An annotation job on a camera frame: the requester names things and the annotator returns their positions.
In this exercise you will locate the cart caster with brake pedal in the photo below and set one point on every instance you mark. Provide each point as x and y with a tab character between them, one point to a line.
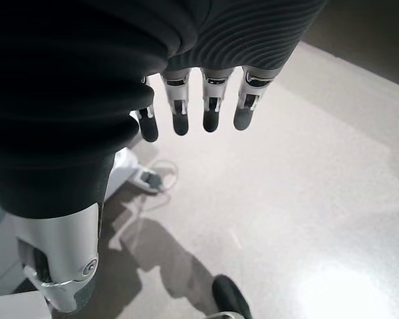
149	181

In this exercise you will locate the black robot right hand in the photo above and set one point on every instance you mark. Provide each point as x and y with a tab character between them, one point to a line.
70	83

